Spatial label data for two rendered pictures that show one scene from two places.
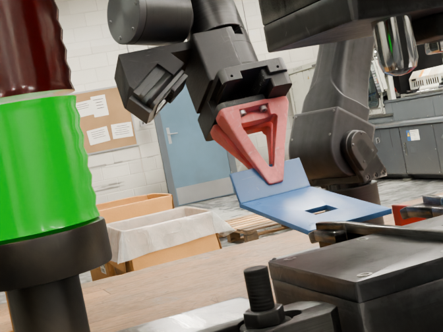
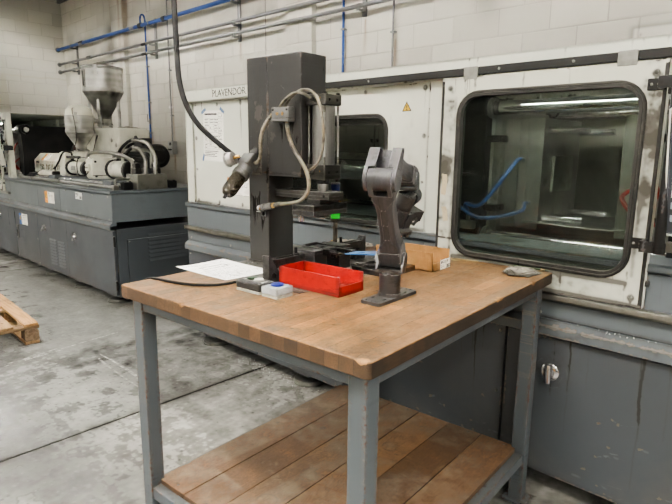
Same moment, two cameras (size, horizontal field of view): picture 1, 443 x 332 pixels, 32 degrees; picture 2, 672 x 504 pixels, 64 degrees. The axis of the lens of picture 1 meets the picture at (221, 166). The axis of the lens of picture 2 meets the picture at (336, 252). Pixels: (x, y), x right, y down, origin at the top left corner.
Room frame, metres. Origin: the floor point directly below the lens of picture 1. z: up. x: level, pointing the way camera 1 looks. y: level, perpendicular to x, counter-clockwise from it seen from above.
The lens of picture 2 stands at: (2.13, -1.04, 1.33)
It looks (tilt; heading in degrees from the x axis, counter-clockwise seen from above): 11 degrees down; 150
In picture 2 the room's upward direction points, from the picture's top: 1 degrees clockwise
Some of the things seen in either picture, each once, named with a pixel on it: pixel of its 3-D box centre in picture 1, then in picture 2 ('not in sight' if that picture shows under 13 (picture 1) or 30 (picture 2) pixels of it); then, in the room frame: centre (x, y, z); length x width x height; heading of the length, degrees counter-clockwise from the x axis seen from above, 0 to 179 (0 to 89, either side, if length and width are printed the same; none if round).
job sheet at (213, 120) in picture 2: not in sight; (212, 134); (-1.24, 0.00, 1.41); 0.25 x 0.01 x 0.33; 17
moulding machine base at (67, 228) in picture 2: not in sight; (50, 215); (-5.35, -0.80, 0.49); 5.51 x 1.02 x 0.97; 17
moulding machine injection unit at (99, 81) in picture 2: not in sight; (103, 119); (-3.99, -0.29, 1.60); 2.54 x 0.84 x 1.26; 17
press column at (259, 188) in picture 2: not in sight; (270, 162); (0.19, -0.22, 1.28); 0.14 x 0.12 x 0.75; 111
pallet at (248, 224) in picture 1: (287, 220); not in sight; (7.27, -0.50, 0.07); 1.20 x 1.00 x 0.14; 109
